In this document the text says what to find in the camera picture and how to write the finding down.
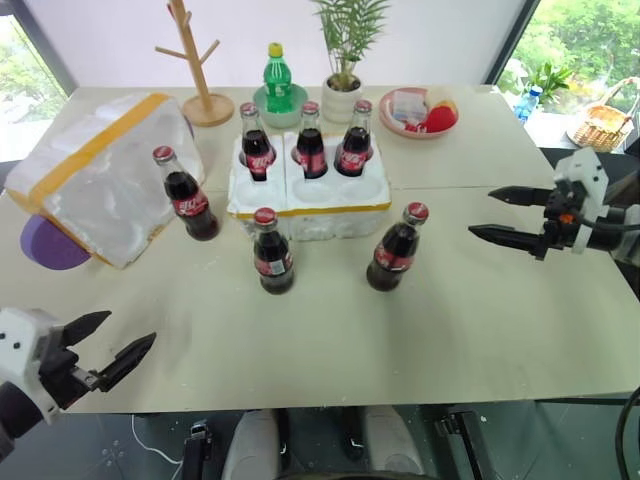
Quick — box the green potted plant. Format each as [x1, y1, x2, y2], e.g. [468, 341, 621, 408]
[308, 0, 392, 92]

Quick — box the red round toy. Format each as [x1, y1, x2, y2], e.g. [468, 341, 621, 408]
[423, 102, 460, 134]

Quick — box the black table leg bracket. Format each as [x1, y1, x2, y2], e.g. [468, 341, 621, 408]
[181, 418, 212, 480]
[433, 406, 490, 480]

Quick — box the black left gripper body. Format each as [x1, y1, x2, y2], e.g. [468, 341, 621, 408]
[37, 326, 107, 410]

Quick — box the white ribbed plant pot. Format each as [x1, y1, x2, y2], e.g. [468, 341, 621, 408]
[320, 73, 365, 124]

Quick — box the white robot leg cover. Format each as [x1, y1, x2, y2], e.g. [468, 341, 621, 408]
[221, 408, 282, 480]
[361, 404, 425, 477]

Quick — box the green bowl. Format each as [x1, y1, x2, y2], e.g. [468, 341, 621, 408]
[251, 83, 308, 129]

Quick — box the green plastic soda bottle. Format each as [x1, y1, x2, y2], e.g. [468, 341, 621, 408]
[262, 42, 296, 114]

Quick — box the pink plate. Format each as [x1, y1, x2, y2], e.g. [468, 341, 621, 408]
[377, 86, 461, 143]

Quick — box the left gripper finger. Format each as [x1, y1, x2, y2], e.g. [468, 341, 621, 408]
[62, 310, 113, 348]
[96, 332, 158, 394]

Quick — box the wooden mug tree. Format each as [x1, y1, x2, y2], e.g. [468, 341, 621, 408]
[154, 0, 236, 128]

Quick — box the white foam bottle tray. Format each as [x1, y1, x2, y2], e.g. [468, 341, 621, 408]
[226, 130, 393, 242]

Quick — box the white foam lid yellow tape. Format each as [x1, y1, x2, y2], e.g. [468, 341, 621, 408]
[3, 91, 207, 272]

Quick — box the small green leafy plant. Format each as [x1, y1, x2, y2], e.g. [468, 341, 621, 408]
[523, 61, 575, 104]

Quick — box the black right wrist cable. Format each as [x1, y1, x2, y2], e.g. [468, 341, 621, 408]
[569, 209, 632, 234]

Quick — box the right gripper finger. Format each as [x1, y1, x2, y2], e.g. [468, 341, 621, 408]
[467, 224, 547, 261]
[488, 185, 555, 208]

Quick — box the blue water bottle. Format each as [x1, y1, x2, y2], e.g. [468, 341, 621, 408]
[514, 85, 544, 126]

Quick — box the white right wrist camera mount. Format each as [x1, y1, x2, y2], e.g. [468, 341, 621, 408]
[552, 146, 612, 256]

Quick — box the white floor cable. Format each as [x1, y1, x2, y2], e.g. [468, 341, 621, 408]
[130, 413, 185, 467]

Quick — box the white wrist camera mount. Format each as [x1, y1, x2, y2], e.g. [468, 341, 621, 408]
[0, 306, 65, 427]
[552, 146, 612, 256]

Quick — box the black right arm cable loop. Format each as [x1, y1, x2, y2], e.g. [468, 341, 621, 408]
[613, 383, 640, 480]

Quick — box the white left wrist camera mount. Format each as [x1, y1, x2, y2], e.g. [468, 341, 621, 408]
[0, 306, 65, 427]

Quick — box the small printed packet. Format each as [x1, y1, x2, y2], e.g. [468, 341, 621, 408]
[388, 89, 427, 123]

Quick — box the glass cola bottle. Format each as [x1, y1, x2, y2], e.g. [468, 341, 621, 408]
[295, 100, 330, 180]
[151, 145, 222, 243]
[251, 206, 296, 296]
[333, 99, 374, 178]
[365, 201, 430, 293]
[239, 101, 277, 183]

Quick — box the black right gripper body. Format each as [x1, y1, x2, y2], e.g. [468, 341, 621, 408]
[541, 180, 586, 252]

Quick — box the wicker basket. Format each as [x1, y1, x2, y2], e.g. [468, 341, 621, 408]
[571, 76, 640, 152]

